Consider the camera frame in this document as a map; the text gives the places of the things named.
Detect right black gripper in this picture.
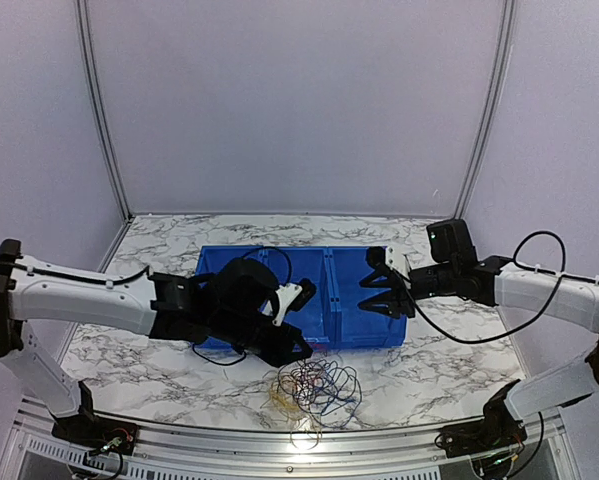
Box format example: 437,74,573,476
357,261,457,320

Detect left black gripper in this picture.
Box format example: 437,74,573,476
210,309,314,369

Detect blue cable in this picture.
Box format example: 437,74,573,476
271,352,364,431

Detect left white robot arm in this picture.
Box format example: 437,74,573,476
0,239,316,445

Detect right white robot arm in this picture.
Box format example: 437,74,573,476
358,219,599,448

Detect middle blue storage bin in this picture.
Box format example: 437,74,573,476
263,247,336,352

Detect blue storage bin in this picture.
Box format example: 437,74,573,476
326,246,407,350
192,247,278,353
263,247,336,352

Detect right blue storage bin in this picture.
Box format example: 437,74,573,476
326,246,407,350

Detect left blue storage bin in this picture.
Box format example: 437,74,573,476
192,247,278,353

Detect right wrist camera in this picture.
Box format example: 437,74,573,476
366,246,412,278

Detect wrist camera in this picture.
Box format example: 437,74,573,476
366,246,412,278
262,278,317,327

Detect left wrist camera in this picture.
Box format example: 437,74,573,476
262,278,317,327

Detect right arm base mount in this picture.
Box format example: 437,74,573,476
434,380,527,458

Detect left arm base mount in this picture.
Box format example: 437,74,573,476
52,381,139,456

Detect aluminium front rail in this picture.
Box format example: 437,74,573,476
0,402,581,479

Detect left aluminium frame post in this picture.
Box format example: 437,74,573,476
74,0,133,223

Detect aluminium frame post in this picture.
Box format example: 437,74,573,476
74,0,133,223
453,0,518,218

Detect right aluminium frame post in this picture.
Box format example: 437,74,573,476
453,0,518,218

